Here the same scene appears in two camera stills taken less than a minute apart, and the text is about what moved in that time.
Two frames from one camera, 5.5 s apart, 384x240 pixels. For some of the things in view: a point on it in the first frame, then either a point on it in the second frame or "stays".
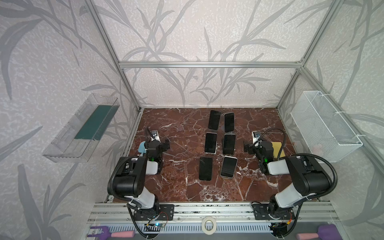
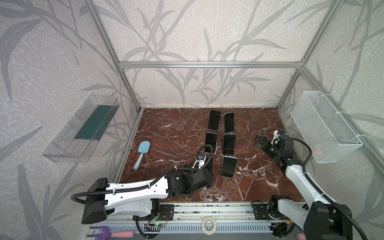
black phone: [214, 119] stays
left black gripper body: [158, 144] to [208, 173]
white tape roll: [206, 231] stays
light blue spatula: [141, 148] stays
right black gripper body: [253, 147] to [261, 142]
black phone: [229, 122] stays
